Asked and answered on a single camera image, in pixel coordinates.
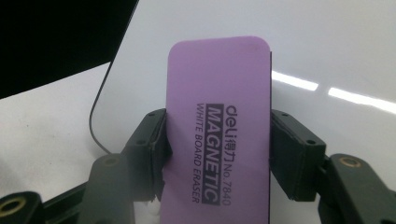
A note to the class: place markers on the white magnetic whiteboard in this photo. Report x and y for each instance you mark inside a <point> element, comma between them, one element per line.
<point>327,46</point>

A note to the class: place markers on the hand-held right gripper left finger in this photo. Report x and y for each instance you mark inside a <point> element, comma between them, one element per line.
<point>144,149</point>

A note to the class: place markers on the purple and black whiteboard eraser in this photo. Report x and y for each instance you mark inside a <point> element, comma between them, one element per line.
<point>218,93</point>

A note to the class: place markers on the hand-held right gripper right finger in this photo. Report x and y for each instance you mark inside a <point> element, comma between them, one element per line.
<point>295,155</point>

